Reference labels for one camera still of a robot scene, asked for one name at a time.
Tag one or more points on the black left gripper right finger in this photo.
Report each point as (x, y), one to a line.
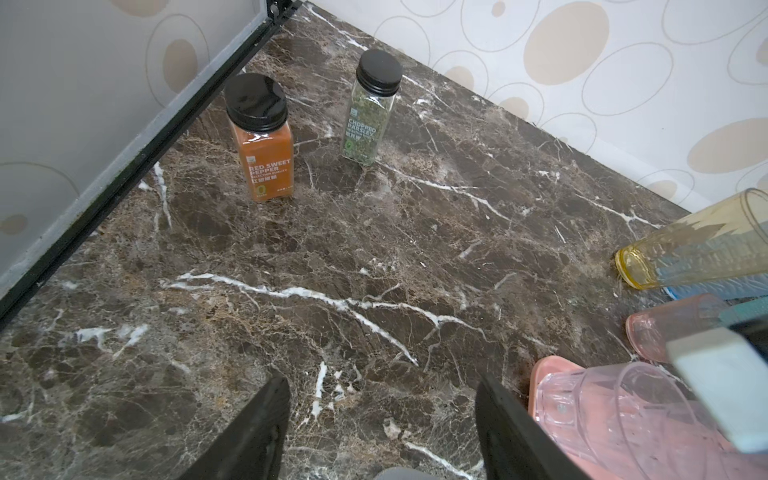
(513, 446)

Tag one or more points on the chopped parsley spice jar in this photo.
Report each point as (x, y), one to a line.
(378, 78)

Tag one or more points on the teal tall plastic tumbler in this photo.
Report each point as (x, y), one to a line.
(743, 312)

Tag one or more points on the blue tall plastic tumbler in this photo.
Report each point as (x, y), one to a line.
(726, 289)

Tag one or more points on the pink plastic tray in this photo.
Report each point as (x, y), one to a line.
(543, 384)

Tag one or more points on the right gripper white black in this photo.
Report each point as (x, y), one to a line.
(726, 368)

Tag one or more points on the yellow tall plastic tumbler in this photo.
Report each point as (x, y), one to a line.
(725, 240)

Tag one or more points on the red sweet pepper spice jar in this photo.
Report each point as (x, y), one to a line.
(257, 109)

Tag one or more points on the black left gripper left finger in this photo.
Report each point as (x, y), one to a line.
(251, 446)

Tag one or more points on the small pink plastic cup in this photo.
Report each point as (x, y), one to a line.
(650, 330)

